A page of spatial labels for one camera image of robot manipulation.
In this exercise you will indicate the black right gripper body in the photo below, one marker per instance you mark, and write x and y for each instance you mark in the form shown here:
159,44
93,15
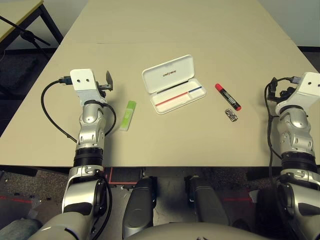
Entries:
280,93

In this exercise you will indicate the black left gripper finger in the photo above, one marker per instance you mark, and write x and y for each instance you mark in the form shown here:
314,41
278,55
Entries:
109,81

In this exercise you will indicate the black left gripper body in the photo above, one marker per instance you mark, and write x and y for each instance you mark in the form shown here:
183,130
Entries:
105,88

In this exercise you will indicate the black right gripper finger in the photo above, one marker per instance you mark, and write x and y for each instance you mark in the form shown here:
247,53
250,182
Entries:
274,82

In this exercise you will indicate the green highlighter pen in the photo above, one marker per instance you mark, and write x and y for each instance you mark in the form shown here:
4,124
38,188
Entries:
128,116

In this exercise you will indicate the red black marker pen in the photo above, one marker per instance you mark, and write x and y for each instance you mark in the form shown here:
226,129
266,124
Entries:
228,97

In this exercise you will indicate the silver metal binder clip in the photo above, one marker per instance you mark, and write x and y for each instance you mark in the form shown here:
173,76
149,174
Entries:
231,115

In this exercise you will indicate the white plastic pencil case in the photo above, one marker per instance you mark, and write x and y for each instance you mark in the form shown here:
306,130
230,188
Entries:
172,75

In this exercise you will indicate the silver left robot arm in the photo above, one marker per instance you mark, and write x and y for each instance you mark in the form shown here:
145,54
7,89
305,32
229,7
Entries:
90,140

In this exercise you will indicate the black tripod stand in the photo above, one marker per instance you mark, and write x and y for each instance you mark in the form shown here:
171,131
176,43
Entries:
26,33

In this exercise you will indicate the grey floor pedal box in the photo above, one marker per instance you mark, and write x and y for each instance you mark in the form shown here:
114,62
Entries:
253,195

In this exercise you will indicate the side table with black legs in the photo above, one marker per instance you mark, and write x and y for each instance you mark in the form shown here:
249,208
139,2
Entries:
15,15

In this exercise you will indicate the grey robot left leg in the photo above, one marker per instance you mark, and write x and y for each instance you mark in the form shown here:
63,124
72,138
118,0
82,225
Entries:
138,205

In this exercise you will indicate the grey robot leg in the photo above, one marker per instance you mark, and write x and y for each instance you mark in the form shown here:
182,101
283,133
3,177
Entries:
138,205
207,200

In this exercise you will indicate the grey robot right leg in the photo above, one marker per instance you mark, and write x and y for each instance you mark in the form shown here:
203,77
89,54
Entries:
207,200

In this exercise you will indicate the beige robot torso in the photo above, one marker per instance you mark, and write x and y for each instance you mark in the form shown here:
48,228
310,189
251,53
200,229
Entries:
197,232

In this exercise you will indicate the grey blue cloth bundle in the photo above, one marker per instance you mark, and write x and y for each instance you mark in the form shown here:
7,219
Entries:
17,230

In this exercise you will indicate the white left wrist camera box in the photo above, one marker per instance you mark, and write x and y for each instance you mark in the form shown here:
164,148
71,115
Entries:
83,82

